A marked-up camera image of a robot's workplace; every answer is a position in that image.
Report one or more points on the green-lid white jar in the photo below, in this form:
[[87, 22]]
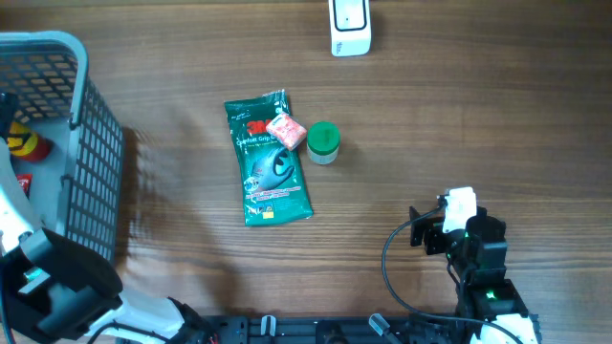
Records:
[[323, 141]]

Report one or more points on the grey plastic lattice basket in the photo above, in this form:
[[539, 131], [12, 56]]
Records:
[[76, 188]]

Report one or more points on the red Nescafe stick sachet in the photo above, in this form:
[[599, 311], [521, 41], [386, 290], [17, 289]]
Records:
[[25, 181]]

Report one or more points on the red yellow sauce bottle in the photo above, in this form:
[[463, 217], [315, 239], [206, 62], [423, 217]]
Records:
[[26, 144]]

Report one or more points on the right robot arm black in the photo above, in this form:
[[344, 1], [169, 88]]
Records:
[[489, 308]]

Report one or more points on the pink tissue packet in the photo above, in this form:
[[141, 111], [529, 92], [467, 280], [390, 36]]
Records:
[[287, 131]]

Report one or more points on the white barcode scanner box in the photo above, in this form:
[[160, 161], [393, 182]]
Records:
[[350, 27]]

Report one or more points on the green 3M gloves packet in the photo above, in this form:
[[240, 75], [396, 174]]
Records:
[[273, 186]]

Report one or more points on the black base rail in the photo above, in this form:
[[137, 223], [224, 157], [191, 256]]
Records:
[[334, 329]]

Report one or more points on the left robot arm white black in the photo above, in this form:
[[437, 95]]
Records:
[[53, 288]]

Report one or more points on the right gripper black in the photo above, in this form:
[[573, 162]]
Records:
[[433, 232]]

